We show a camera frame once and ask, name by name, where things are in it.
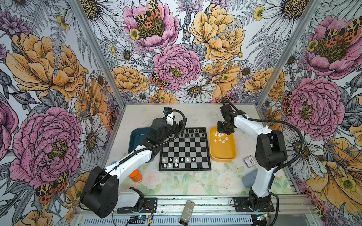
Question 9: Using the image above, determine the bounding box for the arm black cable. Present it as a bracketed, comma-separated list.
[79, 109, 187, 211]
[222, 97, 304, 226]

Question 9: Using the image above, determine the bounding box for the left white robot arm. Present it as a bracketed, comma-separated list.
[79, 107, 187, 218]

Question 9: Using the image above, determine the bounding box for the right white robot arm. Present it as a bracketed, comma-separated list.
[217, 97, 287, 211]

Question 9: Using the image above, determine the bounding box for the black and white chessboard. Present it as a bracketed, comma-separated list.
[159, 127, 212, 171]

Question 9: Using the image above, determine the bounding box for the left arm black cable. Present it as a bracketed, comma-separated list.
[79, 109, 187, 211]

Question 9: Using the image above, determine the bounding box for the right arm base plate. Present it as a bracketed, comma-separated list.
[231, 196, 275, 213]

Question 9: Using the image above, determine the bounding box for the aluminium front rail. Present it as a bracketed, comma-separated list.
[73, 194, 314, 215]

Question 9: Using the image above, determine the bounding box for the orange pill bottle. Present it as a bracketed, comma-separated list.
[129, 169, 142, 183]

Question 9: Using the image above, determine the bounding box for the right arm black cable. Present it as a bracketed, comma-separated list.
[222, 97, 304, 226]

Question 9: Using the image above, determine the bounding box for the small white clock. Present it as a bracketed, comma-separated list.
[243, 155, 257, 168]

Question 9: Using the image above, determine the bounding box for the teal plastic bin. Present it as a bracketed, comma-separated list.
[128, 127, 150, 154]

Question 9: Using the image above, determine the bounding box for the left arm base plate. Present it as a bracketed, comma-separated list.
[117, 197, 158, 214]

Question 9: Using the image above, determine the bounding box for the silver usb hub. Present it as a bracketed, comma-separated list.
[179, 200, 195, 226]

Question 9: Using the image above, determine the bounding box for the yellow plastic tray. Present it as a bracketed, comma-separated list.
[209, 127, 237, 163]

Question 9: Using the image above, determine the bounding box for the grey blue sponge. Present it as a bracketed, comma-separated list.
[242, 169, 258, 188]

